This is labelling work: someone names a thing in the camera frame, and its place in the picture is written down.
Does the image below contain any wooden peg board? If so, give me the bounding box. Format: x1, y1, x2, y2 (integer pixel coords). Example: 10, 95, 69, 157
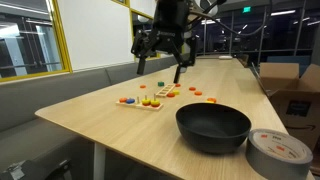
115, 93, 164, 112

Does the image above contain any black bowl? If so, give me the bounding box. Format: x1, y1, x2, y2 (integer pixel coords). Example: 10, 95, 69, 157
175, 102, 253, 155

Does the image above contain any wooden ladder piece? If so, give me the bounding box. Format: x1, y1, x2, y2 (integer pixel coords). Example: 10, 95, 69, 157
155, 83, 176, 98

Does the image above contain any grey upholstered bench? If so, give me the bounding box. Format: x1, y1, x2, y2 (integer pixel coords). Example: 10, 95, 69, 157
0, 53, 192, 180

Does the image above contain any dark wooden chair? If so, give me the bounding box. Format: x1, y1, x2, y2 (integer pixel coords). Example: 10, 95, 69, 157
237, 53, 250, 68

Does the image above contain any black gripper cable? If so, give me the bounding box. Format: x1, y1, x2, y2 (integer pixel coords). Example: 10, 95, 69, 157
186, 9, 272, 37

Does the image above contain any white globe lamp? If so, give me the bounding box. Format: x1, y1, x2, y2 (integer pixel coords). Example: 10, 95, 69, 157
199, 0, 220, 17

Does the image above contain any yellow framed window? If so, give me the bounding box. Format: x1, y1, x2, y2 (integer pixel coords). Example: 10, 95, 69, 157
0, 0, 73, 83

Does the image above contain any black clamp mount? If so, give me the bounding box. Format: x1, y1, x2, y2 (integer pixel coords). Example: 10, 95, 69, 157
0, 159, 73, 180

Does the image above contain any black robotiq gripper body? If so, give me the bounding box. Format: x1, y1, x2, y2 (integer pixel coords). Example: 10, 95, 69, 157
151, 0, 192, 51

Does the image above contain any white table leg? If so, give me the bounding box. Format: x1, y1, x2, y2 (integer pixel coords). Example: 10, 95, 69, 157
93, 142, 107, 180

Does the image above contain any grey duct tape roll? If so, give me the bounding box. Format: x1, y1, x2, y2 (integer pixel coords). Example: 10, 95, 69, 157
245, 128, 314, 180

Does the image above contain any brown cardboard box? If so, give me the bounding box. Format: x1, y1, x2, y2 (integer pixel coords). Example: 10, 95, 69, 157
251, 62, 320, 151

